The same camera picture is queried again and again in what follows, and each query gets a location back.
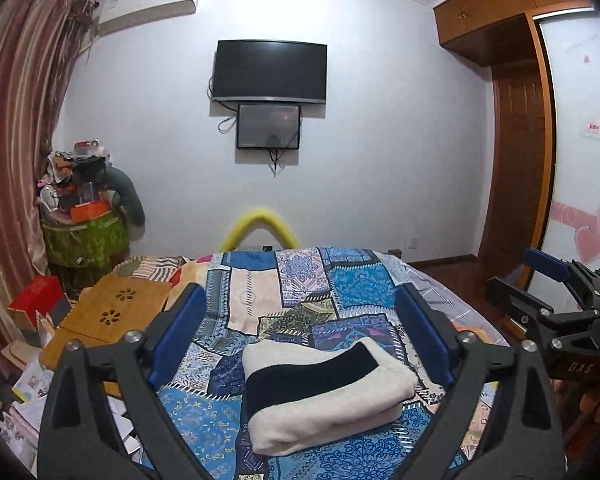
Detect white air conditioner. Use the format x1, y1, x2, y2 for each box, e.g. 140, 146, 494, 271
96, 0, 201, 37

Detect striped maroon curtain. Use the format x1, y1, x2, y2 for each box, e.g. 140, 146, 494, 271
0, 0, 99, 378

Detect wooden overhead cabinet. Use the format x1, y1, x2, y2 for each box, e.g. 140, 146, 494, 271
432, 0, 595, 67

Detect wooden lap table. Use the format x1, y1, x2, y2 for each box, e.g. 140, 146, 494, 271
39, 272, 174, 397

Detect brown wooden door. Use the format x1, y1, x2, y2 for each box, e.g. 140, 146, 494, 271
489, 66, 554, 263

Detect orange box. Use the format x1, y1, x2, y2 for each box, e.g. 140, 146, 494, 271
70, 201, 112, 224

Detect orange patterned fleece blanket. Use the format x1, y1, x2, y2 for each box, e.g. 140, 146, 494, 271
111, 255, 213, 301

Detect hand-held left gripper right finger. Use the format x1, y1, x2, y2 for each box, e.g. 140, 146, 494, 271
387, 284, 566, 480

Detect grey plush toy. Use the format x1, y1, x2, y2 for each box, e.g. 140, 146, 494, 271
72, 162, 147, 227

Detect grey bed sheet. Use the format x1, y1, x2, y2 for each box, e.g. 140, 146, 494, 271
392, 254, 512, 348

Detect pile of clutter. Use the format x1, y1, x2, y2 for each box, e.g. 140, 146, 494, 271
36, 139, 114, 226

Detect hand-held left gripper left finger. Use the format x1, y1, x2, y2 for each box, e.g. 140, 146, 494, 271
37, 284, 207, 480

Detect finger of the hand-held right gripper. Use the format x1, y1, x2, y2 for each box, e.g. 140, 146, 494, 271
486, 276, 600, 333
524, 247, 600, 293

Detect red box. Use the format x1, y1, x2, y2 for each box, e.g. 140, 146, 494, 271
6, 275, 72, 332

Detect black cable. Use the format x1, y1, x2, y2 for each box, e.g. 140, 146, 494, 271
266, 135, 302, 179

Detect small black wall monitor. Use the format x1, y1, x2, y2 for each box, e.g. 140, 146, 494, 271
236, 102, 302, 151

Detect black wall television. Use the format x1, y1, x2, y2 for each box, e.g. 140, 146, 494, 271
212, 39, 329, 106

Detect yellow foam tube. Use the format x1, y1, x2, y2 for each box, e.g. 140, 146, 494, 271
220, 206, 301, 252

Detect pile of papers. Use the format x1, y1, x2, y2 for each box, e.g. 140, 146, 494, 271
0, 357, 142, 467

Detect white wardrobe door pink hearts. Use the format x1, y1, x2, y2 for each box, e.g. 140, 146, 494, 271
529, 7, 600, 303

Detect blue patchwork bed cover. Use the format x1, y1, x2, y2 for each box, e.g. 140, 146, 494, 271
157, 246, 501, 480

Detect cream and black sweater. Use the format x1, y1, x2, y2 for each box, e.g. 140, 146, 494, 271
241, 336, 420, 457

